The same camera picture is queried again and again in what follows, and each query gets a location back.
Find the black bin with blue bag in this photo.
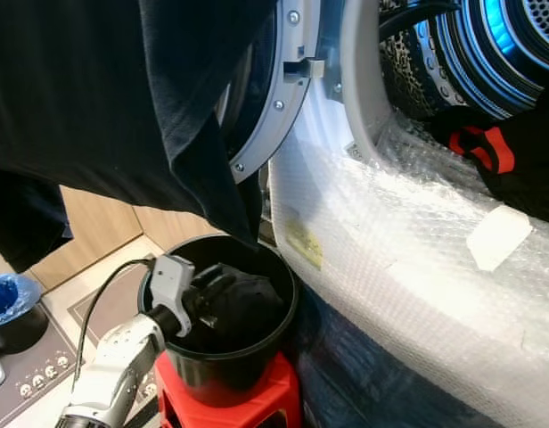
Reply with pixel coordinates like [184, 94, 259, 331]
[0, 273, 49, 357]

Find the large black hanging garment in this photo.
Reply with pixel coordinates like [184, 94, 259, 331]
[0, 0, 282, 276]

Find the black plastic bucket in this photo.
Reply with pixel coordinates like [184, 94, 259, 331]
[138, 233, 301, 408]

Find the yellow sticker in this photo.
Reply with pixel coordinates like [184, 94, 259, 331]
[285, 218, 324, 272]

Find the grey round washer door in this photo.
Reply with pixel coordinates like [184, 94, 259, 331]
[221, 0, 339, 185]

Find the perforated steel washer drum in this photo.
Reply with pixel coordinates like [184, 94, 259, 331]
[376, 0, 549, 122]

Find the white paper label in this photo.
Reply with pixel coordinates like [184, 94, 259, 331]
[466, 205, 535, 274]

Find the light wood cabinet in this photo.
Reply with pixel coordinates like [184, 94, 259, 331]
[0, 183, 242, 295]

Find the dark blue fabric cover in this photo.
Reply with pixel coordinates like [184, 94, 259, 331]
[286, 284, 505, 428]

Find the white front-load washing machine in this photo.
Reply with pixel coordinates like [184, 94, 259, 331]
[221, 0, 549, 428]

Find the grey rubber door seal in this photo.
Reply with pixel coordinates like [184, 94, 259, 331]
[339, 0, 397, 168]

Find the black drum lifter rib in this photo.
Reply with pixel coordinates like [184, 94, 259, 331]
[379, 0, 463, 41]

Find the clear bubble wrap sheet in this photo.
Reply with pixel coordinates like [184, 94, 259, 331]
[266, 111, 549, 428]

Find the black garment with red trim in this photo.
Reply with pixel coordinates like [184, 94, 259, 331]
[424, 85, 549, 229]

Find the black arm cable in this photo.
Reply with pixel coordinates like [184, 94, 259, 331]
[72, 258, 158, 395]

